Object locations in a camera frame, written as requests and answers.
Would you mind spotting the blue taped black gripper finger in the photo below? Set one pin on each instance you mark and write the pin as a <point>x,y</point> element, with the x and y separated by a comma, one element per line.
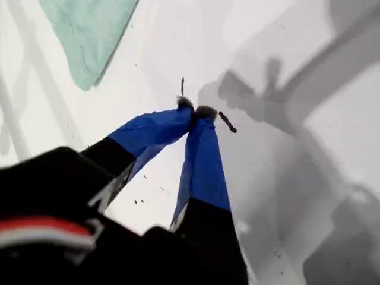
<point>205,178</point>
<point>148,130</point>

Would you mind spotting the thin dark scrap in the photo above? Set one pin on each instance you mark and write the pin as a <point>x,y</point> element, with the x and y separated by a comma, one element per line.
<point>182,86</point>

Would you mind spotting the pale green T-shirt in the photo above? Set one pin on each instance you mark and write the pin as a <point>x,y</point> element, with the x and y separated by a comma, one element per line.
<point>89,35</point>

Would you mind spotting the thick black scrap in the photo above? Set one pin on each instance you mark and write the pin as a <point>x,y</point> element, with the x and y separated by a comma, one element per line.
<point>227,122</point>

